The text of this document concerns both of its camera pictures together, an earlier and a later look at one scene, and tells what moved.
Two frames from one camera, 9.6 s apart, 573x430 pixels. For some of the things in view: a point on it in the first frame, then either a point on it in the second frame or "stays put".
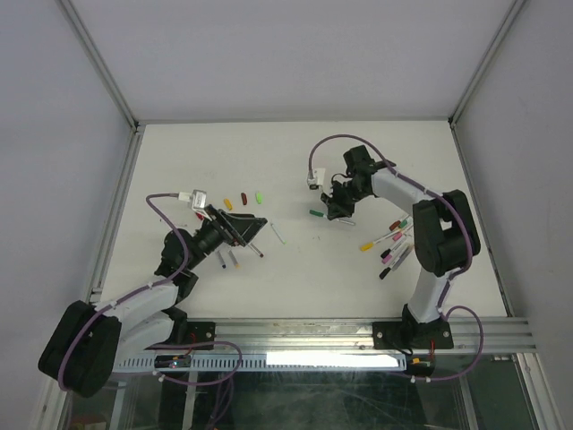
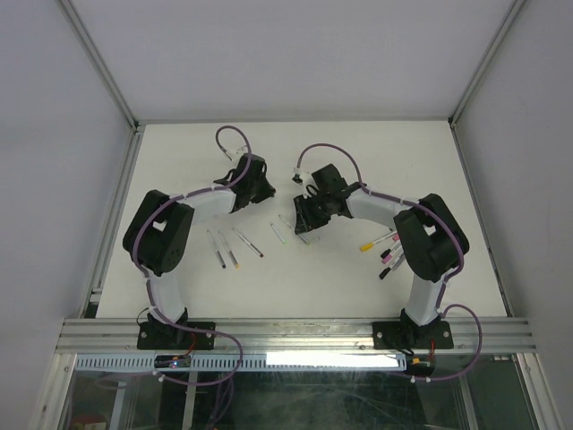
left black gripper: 237,235 to 266,193
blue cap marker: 221,260 stays put
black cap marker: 385,271 stays put
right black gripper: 335,209 to 304,221
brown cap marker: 260,254 stays put
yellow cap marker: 368,245 stays put
